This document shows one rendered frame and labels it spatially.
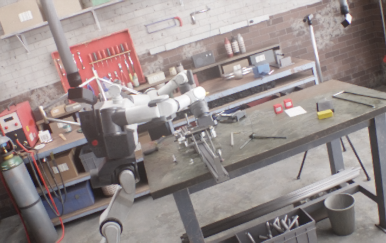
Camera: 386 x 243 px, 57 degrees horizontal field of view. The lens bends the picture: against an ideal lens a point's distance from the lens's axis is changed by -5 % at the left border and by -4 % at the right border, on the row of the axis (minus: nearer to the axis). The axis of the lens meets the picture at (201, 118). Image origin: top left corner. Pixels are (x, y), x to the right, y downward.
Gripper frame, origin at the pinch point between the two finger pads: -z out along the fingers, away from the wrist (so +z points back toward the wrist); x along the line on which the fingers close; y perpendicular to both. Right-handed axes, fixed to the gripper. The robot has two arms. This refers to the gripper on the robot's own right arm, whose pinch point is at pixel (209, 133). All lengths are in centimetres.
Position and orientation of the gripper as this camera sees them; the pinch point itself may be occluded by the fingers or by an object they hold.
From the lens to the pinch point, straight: 203.7
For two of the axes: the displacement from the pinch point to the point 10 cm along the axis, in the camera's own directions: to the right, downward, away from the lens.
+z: -3.4, -9.1, 2.2
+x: -9.4, 3.2, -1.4
